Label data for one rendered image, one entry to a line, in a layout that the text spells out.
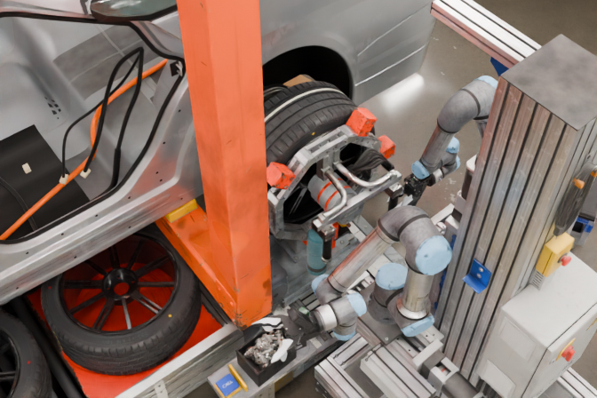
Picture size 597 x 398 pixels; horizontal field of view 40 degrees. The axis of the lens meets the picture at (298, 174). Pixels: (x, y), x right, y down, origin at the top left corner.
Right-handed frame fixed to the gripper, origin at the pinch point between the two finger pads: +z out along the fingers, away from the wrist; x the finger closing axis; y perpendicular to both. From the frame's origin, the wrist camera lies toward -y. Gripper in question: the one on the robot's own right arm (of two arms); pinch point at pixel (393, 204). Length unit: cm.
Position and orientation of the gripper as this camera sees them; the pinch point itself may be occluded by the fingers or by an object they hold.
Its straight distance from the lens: 335.1
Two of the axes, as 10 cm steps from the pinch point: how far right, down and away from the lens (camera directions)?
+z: -7.8, 4.9, -4.0
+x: 6.3, 6.0, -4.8
